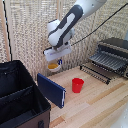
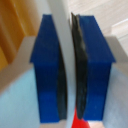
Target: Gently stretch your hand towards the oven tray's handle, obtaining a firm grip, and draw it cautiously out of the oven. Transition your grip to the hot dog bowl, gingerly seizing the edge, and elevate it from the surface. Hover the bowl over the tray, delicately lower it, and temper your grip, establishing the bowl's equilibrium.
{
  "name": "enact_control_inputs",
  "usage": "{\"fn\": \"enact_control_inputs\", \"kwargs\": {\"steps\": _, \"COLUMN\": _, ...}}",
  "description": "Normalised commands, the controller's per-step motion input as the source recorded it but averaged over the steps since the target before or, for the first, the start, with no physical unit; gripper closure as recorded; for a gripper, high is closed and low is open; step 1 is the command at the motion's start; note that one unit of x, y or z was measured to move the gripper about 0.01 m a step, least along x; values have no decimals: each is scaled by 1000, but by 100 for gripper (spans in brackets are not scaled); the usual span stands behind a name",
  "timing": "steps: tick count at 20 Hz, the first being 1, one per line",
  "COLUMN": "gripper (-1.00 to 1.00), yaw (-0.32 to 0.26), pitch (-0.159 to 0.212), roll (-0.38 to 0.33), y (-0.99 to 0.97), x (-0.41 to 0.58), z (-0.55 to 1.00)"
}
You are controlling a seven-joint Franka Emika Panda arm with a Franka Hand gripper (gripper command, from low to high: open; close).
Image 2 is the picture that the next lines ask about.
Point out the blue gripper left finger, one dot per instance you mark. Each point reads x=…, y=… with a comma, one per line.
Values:
x=46, y=73

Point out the red plastic cup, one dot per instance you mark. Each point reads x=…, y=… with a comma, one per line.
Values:
x=79, y=120

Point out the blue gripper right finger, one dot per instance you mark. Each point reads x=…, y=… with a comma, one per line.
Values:
x=96, y=73

